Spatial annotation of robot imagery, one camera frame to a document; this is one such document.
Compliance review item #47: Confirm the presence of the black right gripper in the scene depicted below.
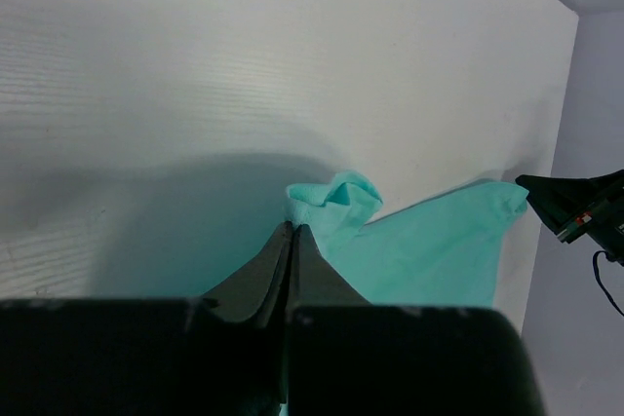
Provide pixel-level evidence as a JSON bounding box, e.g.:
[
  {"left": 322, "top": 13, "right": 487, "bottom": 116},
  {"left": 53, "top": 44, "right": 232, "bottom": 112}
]
[{"left": 515, "top": 174, "right": 623, "bottom": 265}]

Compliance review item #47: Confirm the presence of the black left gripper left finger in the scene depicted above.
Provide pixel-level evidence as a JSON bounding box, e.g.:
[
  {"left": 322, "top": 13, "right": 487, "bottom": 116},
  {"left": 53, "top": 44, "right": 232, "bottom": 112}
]
[{"left": 1, "top": 222, "right": 293, "bottom": 415}]

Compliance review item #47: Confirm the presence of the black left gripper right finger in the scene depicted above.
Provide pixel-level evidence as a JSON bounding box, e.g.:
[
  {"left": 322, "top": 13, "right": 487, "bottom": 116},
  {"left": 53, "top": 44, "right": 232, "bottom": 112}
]
[{"left": 287, "top": 225, "right": 544, "bottom": 415}]

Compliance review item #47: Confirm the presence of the teal t shirt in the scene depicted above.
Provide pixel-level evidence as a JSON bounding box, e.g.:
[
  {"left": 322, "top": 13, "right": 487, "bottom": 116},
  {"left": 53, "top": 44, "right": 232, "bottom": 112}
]
[{"left": 286, "top": 171, "right": 527, "bottom": 308}]

